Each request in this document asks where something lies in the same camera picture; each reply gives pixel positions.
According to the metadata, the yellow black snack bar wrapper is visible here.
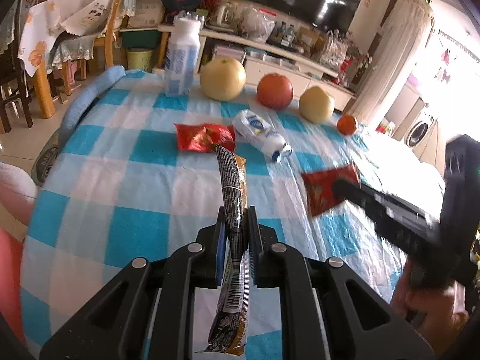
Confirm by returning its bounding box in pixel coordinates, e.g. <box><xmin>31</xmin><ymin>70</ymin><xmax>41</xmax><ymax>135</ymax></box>
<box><xmin>203</xmin><ymin>144</ymin><xmax>250</xmax><ymax>356</ymax></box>

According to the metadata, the dark red snack wrapper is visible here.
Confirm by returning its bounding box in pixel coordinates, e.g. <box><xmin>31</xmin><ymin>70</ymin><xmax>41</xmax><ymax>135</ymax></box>
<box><xmin>301</xmin><ymin>163</ymin><xmax>360</xmax><ymax>218</ymax></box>

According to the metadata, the white blue milk pouch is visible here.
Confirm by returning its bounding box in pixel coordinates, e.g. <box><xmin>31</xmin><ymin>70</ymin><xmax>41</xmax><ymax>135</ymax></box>
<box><xmin>232</xmin><ymin>110</ymin><xmax>293</xmax><ymax>163</ymax></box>

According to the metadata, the red candy wrapper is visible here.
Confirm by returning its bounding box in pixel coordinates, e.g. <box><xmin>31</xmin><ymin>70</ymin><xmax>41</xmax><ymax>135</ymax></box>
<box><xmin>175</xmin><ymin>124</ymin><xmax>236</xmax><ymax>153</ymax></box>

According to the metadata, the pink plastic trash bucket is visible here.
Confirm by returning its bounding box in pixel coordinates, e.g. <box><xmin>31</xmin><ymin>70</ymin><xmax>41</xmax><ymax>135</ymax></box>
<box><xmin>0</xmin><ymin>229</ymin><xmax>25</xmax><ymax>344</ymax></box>

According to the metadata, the person right hand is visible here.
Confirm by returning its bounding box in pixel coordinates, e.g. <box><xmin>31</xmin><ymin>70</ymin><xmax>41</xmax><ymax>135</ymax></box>
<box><xmin>390</xmin><ymin>259</ymin><xmax>469</xmax><ymax>359</ymax></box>

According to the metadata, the white washing machine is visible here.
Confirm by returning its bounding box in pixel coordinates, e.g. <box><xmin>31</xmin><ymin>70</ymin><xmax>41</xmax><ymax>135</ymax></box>
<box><xmin>402</xmin><ymin>107</ymin><xmax>437</xmax><ymax>149</ymax></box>

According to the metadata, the small orange tangerine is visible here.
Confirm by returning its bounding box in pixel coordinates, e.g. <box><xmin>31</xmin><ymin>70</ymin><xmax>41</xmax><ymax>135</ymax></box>
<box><xmin>337</xmin><ymin>115</ymin><xmax>358</xmax><ymax>136</ymax></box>

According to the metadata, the blue white checkered tablecloth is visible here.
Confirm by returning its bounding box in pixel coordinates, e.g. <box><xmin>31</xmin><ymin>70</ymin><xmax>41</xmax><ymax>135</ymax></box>
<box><xmin>20</xmin><ymin>72</ymin><xmax>443</xmax><ymax>354</ymax></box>

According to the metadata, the small yellow pear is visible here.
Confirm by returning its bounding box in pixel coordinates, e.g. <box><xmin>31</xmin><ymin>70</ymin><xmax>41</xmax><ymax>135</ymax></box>
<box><xmin>299</xmin><ymin>86</ymin><xmax>335</xmax><ymax>124</ymax></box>

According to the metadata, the white stool cushion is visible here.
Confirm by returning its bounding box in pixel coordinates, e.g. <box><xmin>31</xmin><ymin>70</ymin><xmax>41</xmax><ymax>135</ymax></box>
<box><xmin>0</xmin><ymin>163</ymin><xmax>38</xmax><ymax>226</ymax></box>

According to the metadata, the red apple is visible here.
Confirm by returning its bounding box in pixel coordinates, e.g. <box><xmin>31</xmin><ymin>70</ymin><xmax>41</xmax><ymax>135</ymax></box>
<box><xmin>257</xmin><ymin>73</ymin><xmax>294</xmax><ymax>111</ymax></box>

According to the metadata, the white standing air conditioner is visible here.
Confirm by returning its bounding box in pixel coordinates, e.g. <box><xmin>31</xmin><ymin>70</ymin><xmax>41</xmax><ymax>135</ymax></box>
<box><xmin>347</xmin><ymin>0</ymin><xmax>434</xmax><ymax>129</ymax></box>

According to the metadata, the white tv cabinet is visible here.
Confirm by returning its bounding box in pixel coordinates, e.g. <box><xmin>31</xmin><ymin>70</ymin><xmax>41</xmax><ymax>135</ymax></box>
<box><xmin>157</xmin><ymin>23</ymin><xmax>357</xmax><ymax>112</ymax></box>

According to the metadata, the large yellow pear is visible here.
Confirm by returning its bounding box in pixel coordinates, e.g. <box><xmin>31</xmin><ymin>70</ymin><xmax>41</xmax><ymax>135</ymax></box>
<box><xmin>200</xmin><ymin>57</ymin><xmax>247</xmax><ymax>102</ymax></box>

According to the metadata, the clear plastic bag on cabinet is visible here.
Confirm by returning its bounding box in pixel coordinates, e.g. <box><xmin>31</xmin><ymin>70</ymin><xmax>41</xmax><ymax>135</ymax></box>
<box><xmin>238</xmin><ymin>6</ymin><xmax>276</xmax><ymax>44</ymax></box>

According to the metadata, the green waste bin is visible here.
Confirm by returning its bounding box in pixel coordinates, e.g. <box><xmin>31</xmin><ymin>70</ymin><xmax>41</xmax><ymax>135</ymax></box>
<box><xmin>126</xmin><ymin>48</ymin><xmax>154</xmax><ymax>72</ymax></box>

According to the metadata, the white milk bottle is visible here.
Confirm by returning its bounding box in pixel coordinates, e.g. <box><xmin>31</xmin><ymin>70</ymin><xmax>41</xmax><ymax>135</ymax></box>
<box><xmin>165</xmin><ymin>17</ymin><xmax>201</xmax><ymax>96</ymax></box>

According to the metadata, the dark wooden dining chair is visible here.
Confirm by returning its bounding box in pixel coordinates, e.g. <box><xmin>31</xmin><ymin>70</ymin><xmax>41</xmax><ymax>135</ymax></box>
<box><xmin>0</xmin><ymin>37</ymin><xmax>35</xmax><ymax>134</ymax></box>

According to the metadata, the light wooden chair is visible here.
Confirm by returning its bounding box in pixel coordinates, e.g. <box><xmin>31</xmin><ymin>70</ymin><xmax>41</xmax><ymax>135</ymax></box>
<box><xmin>51</xmin><ymin>0</ymin><xmax>136</xmax><ymax>96</ymax></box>

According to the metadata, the white electric kettle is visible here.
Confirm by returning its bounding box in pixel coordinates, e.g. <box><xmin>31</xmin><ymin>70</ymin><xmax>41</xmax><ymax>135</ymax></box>
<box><xmin>209</xmin><ymin>2</ymin><xmax>239</xmax><ymax>33</ymax></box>

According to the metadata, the dining table with floral cloth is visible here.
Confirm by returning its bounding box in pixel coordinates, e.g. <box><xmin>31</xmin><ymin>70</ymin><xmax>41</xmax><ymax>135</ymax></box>
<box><xmin>18</xmin><ymin>0</ymin><xmax>65</xmax><ymax>119</ymax></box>

